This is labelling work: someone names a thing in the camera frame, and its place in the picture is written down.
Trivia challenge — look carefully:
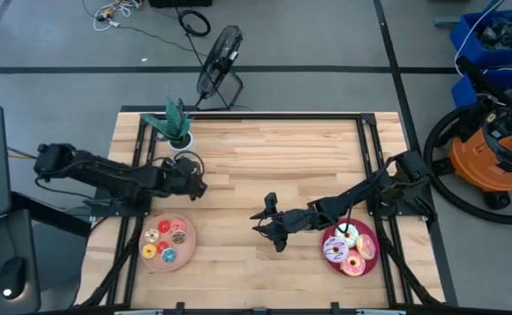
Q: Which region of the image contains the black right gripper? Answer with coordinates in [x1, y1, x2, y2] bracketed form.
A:
[249, 204, 327, 254]

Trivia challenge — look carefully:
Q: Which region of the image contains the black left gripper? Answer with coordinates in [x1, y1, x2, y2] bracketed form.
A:
[162, 157, 209, 203]

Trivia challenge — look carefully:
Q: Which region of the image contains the large pale pink-iced donut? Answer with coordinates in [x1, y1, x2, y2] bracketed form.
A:
[354, 234, 377, 262]

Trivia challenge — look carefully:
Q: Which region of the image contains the white plant pot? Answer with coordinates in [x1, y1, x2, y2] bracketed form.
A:
[167, 130, 194, 152]

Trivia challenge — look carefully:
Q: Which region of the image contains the pale pink plate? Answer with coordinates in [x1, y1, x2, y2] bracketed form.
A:
[137, 212, 198, 274]

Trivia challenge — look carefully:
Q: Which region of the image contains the green potted plant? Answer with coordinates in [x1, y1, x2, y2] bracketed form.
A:
[141, 96, 193, 144]

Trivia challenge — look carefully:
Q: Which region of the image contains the magenta plate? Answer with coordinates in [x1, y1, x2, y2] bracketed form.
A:
[320, 217, 382, 278]

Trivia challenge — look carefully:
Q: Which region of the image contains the black floor fan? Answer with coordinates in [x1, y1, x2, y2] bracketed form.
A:
[195, 24, 245, 111]

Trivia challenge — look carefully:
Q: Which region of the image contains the orange shop vacuum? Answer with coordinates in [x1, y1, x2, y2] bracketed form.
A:
[422, 104, 512, 226]
[447, 99, 512, 211]

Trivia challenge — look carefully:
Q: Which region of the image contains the black desk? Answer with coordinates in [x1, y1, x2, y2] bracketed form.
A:
[0, 192, 93, 315]

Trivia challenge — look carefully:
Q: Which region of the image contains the black box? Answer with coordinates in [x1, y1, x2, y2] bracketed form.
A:
[148, 0, 214, 9]

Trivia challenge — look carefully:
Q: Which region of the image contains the black computer mouse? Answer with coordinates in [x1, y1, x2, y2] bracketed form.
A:
[0, 255, 27, 301]

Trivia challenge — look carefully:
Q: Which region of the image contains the blue storage bin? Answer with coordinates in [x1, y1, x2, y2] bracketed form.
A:
[451, 68, 512, 109]
[449, 9, 512, 67]

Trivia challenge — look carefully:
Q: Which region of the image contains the black vacuum wand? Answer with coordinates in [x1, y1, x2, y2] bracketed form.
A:
[455, 55, 512, 109]

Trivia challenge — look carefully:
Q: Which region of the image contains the grey metal stand leg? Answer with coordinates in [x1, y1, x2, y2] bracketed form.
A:
[433, 0, 504, 28]

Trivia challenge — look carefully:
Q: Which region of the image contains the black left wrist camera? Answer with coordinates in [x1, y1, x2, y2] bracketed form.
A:
[179, 155, 203, 177]

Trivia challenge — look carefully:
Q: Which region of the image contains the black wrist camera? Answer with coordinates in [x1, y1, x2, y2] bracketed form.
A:
[179, 155, 203, 177]
[263, 191, 280, 218]

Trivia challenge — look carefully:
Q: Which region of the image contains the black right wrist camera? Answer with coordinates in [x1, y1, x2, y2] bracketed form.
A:
[263, 191, 280, 218]

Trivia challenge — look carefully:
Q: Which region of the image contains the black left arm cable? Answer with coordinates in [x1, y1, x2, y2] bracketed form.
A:
[34, 150, 207, 202]

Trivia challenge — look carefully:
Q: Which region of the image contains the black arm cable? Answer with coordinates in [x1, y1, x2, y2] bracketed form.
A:
[307, 152, 414, 235]
[34, 150, 207, 202]

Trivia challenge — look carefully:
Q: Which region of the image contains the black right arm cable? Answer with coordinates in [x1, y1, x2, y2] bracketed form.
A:
[307, 152, 414, 235]

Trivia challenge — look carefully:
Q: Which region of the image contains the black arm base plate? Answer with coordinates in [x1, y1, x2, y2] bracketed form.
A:
[89, 197, 152, 219]
[366, 181, 437, 221]

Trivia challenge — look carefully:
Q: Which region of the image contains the black metal table frame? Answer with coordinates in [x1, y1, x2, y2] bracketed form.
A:
[74, 104, 448, 315]

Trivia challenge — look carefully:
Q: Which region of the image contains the coiled black cable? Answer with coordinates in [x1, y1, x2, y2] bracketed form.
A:
[177, 8, 213, 38]

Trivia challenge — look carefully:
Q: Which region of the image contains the white cable bundle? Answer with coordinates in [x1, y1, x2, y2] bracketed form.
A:
[92, 0, 144, 32]

